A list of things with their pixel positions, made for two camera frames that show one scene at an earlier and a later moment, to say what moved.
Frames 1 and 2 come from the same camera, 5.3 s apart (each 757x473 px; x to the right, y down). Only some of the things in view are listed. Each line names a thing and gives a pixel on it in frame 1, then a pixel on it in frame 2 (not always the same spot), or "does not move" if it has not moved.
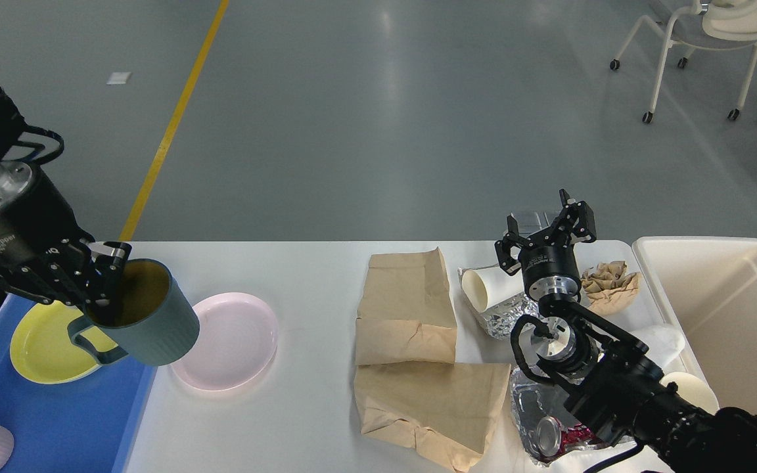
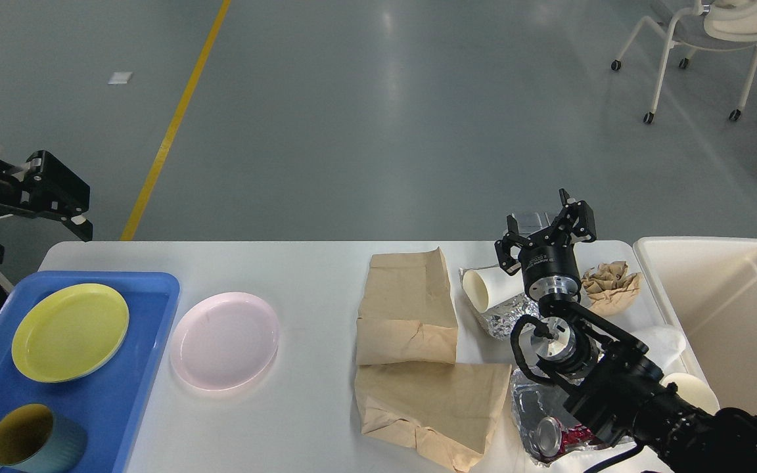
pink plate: [238, 337] does not move
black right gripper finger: [503, 247] does not move
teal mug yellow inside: [150, 316] → [29, 439]
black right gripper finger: [576, 221] does not move
